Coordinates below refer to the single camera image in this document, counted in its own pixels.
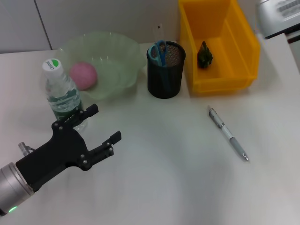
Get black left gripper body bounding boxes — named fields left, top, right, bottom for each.
left=15, top=120, right=91, bottom=192

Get pink peach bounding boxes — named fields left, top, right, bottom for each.
left=69, top=61, right=98, bottom=91

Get green label water bottle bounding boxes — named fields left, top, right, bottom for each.
left=41, top=57, right=88, bottom=131

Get blue scissors with sheath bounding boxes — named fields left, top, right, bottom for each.
left=149, top=40, right=172, bottom=92

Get silver white pen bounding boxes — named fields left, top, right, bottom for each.
left=207, top=105, right=249, bottom=162

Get green plastic wrapper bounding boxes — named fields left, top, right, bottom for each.
left=197, top=41, right=215, bottom=69

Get translucent green fruit bowl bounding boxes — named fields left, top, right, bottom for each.
left=54, top=31, right=146, bottom=101

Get black mesh pen holder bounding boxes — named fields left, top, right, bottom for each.
left=146, top=41, right=186, bottom=99

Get yellow plastic bin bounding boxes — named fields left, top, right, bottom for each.
left=178, top=0, right=261, bottom=96

